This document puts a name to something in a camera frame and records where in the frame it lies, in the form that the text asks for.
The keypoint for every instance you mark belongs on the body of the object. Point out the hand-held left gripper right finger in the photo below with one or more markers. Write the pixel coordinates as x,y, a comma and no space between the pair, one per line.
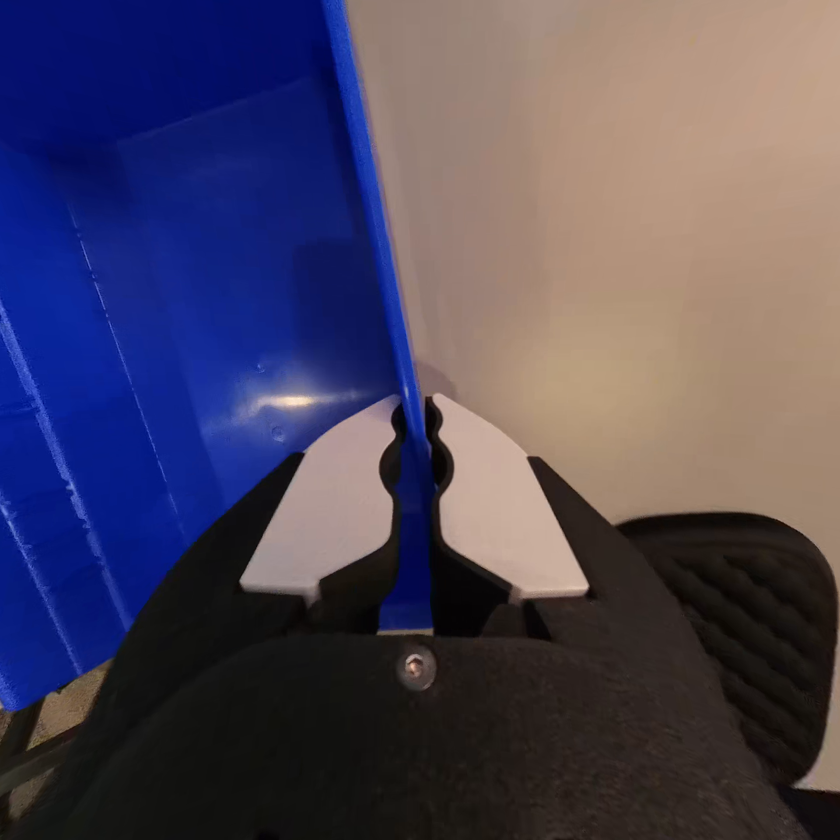
499,512

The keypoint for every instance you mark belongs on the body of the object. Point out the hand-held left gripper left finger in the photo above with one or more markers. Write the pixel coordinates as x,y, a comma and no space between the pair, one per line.
334,505

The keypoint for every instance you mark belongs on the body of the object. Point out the blue plastic bin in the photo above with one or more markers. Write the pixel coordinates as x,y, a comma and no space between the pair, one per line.
197,262

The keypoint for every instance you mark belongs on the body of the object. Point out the black padded wrist rest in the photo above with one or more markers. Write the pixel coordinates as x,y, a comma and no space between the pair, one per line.
754,623

